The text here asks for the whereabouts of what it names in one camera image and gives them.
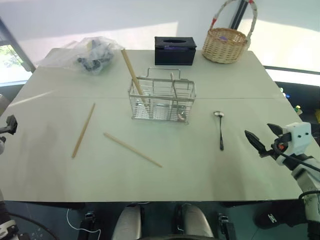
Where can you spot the black window frame post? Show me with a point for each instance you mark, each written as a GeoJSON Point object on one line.
{"type": "Point", "coordinates": [238, 13]}

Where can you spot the black table leg foot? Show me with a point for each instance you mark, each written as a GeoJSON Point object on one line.
{"type": "Point", "coordinates": [226, 226]}
{"type": "Point", "coordinates": [87, 225]}

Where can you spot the dark round floor base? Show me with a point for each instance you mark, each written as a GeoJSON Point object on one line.
{"type": "Point", "coordinates": [32, 230]}

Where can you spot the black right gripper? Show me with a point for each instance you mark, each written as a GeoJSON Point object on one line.
{"type": "Point", "coordinates": [280, 147]}

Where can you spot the wooden chopstick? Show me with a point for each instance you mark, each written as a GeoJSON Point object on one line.
{"type": "Point", "coordinates": [130, 67]}
{"type": "Point", "coordinates": [83, 130]}
{"type": "Point", "coordinates": [132, 149]}

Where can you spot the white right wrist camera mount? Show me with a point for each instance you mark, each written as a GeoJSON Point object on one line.
{"type": "Point", "coordinates": [300, 138]}

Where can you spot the purple item in basket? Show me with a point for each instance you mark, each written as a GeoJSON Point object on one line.
{"type": "Point", "coordinates": [223, 38]}

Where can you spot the clear plastic bag with items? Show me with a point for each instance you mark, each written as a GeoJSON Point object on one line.
{"type": "Point", "coordinates": [93, 56]}

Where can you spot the yellow background object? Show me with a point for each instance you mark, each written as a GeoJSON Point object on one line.
{"type": "Point", "coordinates": [317, 115]}

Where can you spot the black tissue box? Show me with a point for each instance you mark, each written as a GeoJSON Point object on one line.
{"type": "Point", "coordinates": [174, 56]}

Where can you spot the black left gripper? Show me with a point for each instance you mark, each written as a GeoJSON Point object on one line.
{"type": "Point", "coordinates": [12, 124]}

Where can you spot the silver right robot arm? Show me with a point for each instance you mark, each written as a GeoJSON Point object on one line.
{"type": "Point", "coordinates": [308, 180]}

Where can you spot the grey rounded leg cover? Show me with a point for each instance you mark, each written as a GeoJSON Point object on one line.
{"type": "Point", "coordinates": [127, 223]}
{"type": "Point", "coordinates": [196, 221]}

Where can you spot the metal spoon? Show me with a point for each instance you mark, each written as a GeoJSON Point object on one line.
{"type": "Point", "coordinates": [221, 135]}
{"type": "Point", "coordinates": [175, 88]}

